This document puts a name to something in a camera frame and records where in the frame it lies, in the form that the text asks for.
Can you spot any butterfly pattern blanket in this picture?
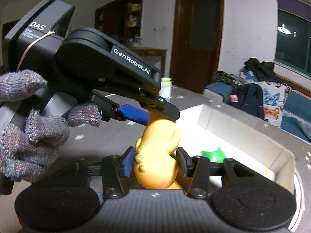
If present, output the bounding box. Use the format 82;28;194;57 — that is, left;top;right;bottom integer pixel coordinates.
240;71;292;128

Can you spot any orange-yellow rubber toy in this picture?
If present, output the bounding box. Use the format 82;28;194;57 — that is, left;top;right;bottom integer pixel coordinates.
133;111;182;189

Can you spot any wooden side table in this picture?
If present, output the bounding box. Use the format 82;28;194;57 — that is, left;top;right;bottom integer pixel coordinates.
131;47;167;76

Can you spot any white cardboard box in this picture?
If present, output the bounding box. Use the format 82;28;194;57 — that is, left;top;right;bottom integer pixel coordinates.
176;104;296;193

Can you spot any dark wooden door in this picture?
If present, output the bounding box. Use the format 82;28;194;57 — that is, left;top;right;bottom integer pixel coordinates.
170;0;224;94

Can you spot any dark wooden shelf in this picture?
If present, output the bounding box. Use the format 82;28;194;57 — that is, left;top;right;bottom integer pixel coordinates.
94;0;143;48

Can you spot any green snack bag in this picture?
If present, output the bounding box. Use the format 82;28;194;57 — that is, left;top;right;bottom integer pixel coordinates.
201;147;226;163

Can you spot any grey knitted glove hand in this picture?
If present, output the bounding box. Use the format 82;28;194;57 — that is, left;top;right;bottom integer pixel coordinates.
1;70;102;182

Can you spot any black clothes pile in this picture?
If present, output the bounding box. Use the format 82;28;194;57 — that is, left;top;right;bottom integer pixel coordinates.
244;57;284;83

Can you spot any blue sofa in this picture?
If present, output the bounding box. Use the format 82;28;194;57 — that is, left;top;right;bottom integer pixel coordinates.
204;82;310;142

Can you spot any white jar green lid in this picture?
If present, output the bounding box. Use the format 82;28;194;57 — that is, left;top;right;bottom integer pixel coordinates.
159;77;172;98

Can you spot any dark window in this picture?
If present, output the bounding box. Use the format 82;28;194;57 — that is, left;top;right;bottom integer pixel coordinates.
275;10;310;76

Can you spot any dark navy jacket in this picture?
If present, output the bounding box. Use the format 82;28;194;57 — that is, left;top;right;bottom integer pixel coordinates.
231;84;264;120

